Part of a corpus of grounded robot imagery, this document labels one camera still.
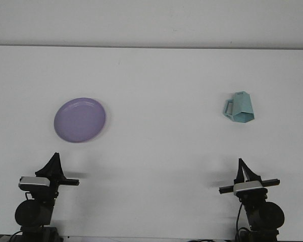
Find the pale purple round plate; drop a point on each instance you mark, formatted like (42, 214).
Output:
(78, 121)

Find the pale blue faceted cup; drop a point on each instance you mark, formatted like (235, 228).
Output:
(242, 106)

